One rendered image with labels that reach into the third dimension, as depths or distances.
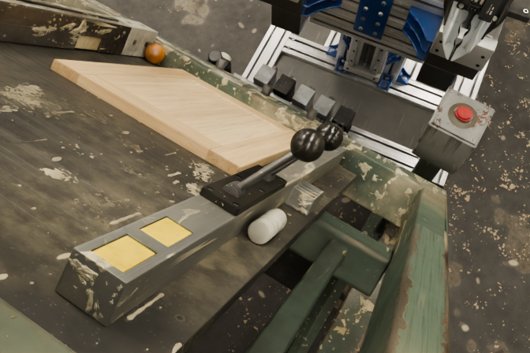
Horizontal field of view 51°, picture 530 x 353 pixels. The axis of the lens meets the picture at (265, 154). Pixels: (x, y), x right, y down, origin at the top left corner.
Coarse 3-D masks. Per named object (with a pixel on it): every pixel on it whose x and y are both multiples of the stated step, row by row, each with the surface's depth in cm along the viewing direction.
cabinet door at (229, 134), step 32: (64, 64) 94; (96, 64) 104; (128, 96) 94; (160, 96) 105; (192, 96) 118; (224, 96) 133; (160, 128) 90; (192, 128) 94; (224, 128) 105; (256, 128) 118; (288, 128) 132; (224, 160) 87; (256, 160) 94
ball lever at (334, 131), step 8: (320, 128) 72; (328, 128) 71; (336, 128) 72; (328, 136) 71; (336, 136) 71; (328, 144) 71; (336, 144) 72; (296, 160) 74; (280, 168) 75; (272, 176) 76
